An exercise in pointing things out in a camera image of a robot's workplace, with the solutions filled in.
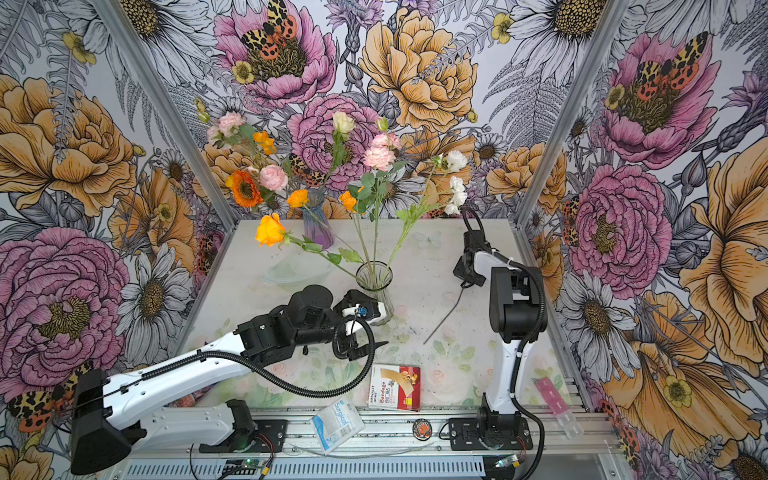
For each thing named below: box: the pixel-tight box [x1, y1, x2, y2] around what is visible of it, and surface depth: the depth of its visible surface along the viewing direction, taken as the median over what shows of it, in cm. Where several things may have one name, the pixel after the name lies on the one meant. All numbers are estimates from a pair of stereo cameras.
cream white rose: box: [330, 111, 356, 174], surface depth 93 cm
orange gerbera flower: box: [231, 169, 265, 208], surface depth 79 cm
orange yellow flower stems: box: [288, 189, 374, 271], surface depth 76 cm
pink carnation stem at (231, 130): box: [207, 112, 256, 149], surface depth 91 cm
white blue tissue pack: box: [311, 397, 366, 455], surface depth 78 cm
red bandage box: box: [367, 364, 422, 412], surface depth 79 cm
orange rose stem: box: [256, 213, 364, 280], surface depth 65 cm
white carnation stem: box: [386, 150, 468, 268], surface depth 79 cm
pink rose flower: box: [260, 164, 288, 191], surface depth 85 cm
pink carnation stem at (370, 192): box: [348, 116, 404, 270], surface depth 75 cm
